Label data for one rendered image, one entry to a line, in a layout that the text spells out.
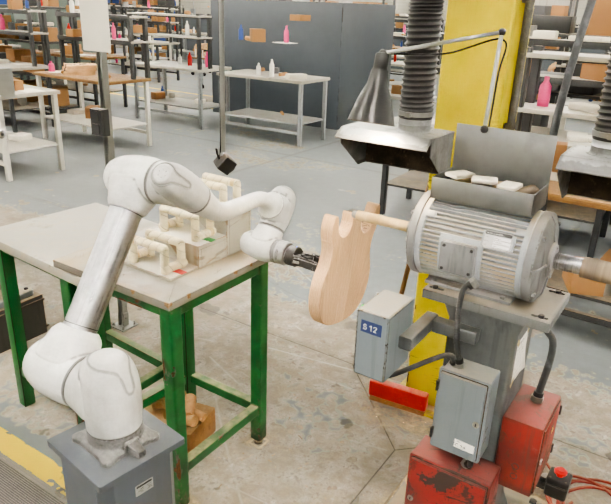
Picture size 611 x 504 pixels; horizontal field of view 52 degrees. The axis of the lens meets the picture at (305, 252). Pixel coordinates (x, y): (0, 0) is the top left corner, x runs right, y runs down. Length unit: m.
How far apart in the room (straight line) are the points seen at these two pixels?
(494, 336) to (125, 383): 1.02
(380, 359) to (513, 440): 0.49
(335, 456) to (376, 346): 1.30
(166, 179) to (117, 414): 0.65
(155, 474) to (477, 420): 0.92
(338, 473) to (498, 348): 1.23
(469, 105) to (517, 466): 1.44
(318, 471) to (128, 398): 1.27
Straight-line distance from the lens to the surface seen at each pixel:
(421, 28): 1.87
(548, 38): 5.97
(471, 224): 1.75
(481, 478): 1.97
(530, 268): 1.70
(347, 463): 2.90
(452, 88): 2.74
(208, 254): 2.40
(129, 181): 1.92
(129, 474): 1.83
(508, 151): 1.85
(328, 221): 1.97
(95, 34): 3.54
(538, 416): 1.97
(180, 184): 1.82
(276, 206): 2.27
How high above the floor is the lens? 1.87
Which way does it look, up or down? 22 degrees down
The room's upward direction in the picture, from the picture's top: 2 degrees clockwise
